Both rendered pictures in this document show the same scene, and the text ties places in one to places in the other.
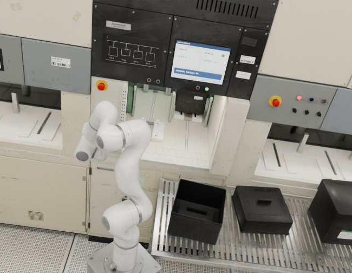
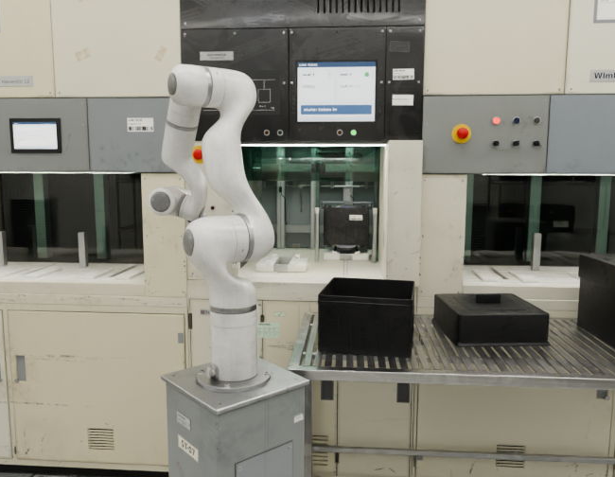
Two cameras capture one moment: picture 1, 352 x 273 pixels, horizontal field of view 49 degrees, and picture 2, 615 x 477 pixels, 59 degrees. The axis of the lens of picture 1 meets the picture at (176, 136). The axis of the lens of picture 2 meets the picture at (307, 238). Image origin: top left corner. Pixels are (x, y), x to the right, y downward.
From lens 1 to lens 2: 1.16 m
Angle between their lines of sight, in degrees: 29
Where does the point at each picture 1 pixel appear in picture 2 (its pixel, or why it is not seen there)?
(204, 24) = (332, 32)
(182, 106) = (333, 236)
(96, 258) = (183, 375)
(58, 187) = (138, 363)
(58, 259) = not seen: outside the picture
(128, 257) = (237, 338)
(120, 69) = not seen: hidden behind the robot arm
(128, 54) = not seen: hidden behind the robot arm
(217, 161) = (395, 257)
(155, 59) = (272, 97)
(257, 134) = (448, 201)
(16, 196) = (69, 396)
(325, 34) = (504, 18)
